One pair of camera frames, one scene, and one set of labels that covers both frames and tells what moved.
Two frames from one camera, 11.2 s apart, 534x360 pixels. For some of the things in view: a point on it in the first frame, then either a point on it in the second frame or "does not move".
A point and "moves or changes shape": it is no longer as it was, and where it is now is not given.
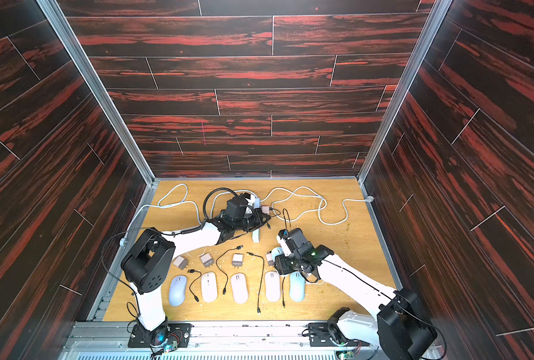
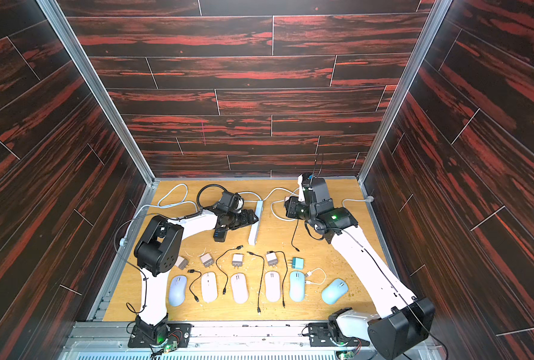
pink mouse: [238, 283] does not move
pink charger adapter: [181, 262] does not move
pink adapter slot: [269, 258] does not move
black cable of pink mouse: [259, 310] does not move
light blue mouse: [296, 286] does not move
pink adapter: [238, 260] does not move
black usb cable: [216, 265] moves or changes shape
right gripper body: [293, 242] -> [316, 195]
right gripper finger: [284, 265] -> [292, 207]
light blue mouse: [277, 251] moves or changes shape
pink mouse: [209, 287] does not move
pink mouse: [272, 286] does not move
